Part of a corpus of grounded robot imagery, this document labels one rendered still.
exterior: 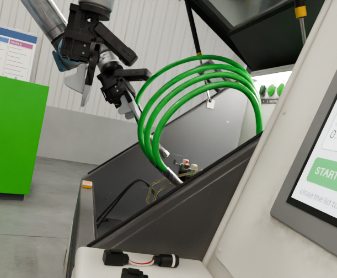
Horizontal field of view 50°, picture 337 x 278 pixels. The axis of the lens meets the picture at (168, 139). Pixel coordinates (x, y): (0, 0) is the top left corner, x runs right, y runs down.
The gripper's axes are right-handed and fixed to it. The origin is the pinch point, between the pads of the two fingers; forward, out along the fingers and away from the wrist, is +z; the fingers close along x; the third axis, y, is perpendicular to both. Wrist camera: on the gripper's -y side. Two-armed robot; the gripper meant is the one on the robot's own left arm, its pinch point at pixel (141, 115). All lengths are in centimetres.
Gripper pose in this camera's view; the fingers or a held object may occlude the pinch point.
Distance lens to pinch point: 109.0
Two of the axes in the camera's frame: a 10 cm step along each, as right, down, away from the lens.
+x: -3.3, -2.5, -9.1
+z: 4.2, 8.3, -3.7
